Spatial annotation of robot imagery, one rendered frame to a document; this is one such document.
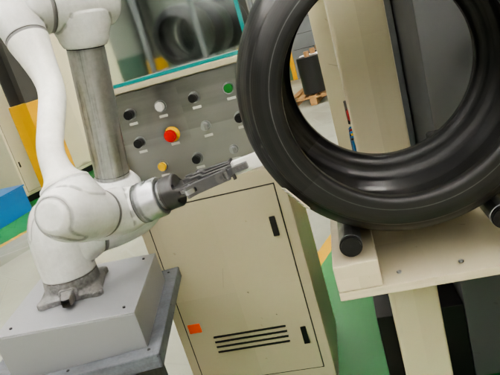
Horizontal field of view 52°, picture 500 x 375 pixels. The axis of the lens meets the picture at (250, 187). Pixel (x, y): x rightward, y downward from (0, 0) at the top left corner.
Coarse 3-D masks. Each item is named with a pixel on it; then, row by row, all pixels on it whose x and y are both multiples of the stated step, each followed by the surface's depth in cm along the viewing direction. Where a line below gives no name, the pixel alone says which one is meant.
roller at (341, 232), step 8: (344, 224) 104; (344, 232) 101; (352, 232) 100; (344, 240) 98; (352, 240) 98; (360, 240) 98; (344, 248) 99; (352, 248) 99; (360, 248) 99; (352, 256) 100
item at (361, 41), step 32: (352, 0) 118; (352, 32) 121; (384, 32) 120; (352, 64) 123; (384, 64) 122; (352, 96) 126; (384, 96) 125; (352, 128) 129; (384, 128) 127; (416, 320) 144; (416, 352) 147; (448, 352) 146
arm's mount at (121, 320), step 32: (128, 288) 144; (160, 288) 160; (32, 320) 136; (64, 320) 133; (96, 320) 130; (128, 320) 130; (0, 352) 132; (32, 352) 132; (64, 352) 132; (96, 352) 133
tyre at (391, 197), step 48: (288, 0) 85; (480, 0) 105; (240, 48) 92; (288, 48) 114; (480, 48) 109; (240, 96) 94; (288, 96) 117; (480, 96) 112; (288, 144) 92; (336, 144) 122; (432, 144) 117; (480, 144) 111; (336, 192) 94; (384, 192) 117; (432, 192) 92; (480, 192) 91
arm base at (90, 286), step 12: (96, 264) 150; (84, 276) 143; (96, 276) 147; (48, 288) 143; (60, 288) 141; (72, 288) 141; (84, 288) 143; (96, 288) 143; (48, 300) 142; (60, 300) 141; (72, 300) 139
